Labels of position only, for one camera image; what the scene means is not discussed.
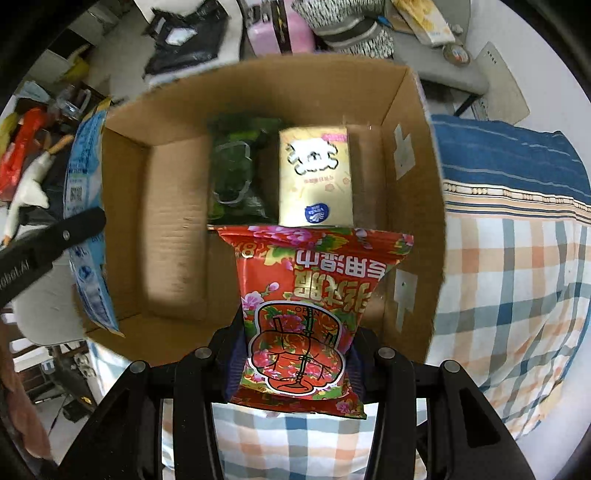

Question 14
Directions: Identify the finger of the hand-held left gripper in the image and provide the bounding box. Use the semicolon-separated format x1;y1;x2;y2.
0;207;108;306

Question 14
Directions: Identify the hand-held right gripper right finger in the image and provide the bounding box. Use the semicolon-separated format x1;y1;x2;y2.
350;327;537;480

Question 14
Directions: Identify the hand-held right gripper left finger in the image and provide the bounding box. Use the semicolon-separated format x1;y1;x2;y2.
58;307;246;480

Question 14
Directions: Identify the red floral wet wipes packet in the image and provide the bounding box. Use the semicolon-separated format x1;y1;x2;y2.
216;224;415;419

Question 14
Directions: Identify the blue and white packet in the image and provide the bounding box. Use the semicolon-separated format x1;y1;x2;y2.
68;98;122;336

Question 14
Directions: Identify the brown cardboard box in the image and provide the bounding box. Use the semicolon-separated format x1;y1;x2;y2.
73;54;448;366

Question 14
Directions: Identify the white goose plush toy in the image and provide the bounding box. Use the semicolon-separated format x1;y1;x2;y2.
1;134;75;247

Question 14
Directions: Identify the red plastic packet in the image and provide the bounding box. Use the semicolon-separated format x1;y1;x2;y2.
0;107;48;200

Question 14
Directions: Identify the plaid bed sheet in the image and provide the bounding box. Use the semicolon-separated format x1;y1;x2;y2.
90;182;591;480

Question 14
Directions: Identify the dark green wipes packet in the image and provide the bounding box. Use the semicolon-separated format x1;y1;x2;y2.
206;114;283;227

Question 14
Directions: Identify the cream tissue packet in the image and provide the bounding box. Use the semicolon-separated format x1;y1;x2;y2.
278;126;356;228

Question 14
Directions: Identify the black plastic bag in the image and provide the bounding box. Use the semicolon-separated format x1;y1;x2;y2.
142;4;242;89

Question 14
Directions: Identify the blue striped cloth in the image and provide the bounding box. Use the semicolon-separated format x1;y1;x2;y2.
429;114;591;195

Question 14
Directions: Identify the grey chair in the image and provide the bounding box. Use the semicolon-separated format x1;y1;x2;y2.
392;25;491;116

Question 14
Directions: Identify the pink case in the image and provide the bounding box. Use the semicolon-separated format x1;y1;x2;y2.
246;0;315;55

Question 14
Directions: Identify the white card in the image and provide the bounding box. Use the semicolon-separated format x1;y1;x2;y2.
470;41;531;121

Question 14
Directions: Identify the round badge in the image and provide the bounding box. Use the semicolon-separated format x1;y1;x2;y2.
444;45;472;66

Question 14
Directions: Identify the zebra patterned slipper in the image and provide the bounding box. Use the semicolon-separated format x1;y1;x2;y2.
292;0;395;62

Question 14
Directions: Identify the yellow book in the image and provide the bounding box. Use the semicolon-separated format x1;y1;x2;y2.
394;0;457;48

